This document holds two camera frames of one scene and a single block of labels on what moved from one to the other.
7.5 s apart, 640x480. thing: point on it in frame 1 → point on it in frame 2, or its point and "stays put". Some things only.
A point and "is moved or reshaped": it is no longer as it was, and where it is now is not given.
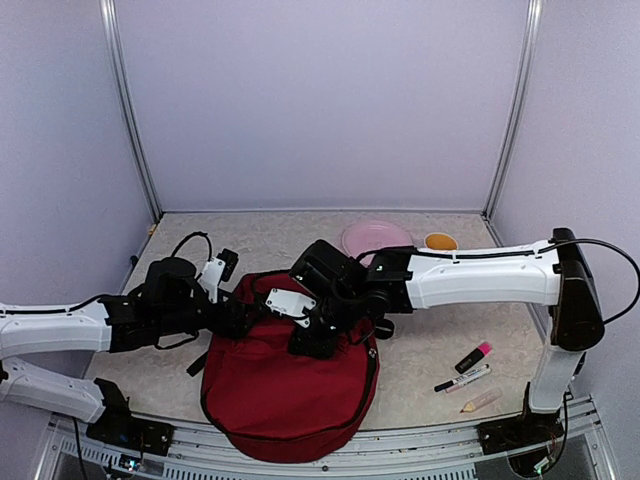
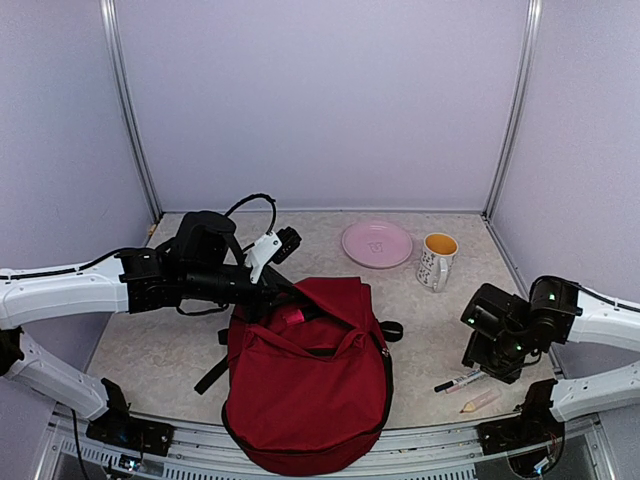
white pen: [455, 387] stays put
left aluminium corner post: [110, 28] stays put
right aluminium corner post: [531, 39] stays put
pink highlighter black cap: [483, 350] is moved or reshaped
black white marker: [450, 382] stays put
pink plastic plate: [363, 239] stays put
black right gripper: [308, 347] → [475, 350]
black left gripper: [236, 330] → [267, 294]
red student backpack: [281, 406] is moved or reshaped
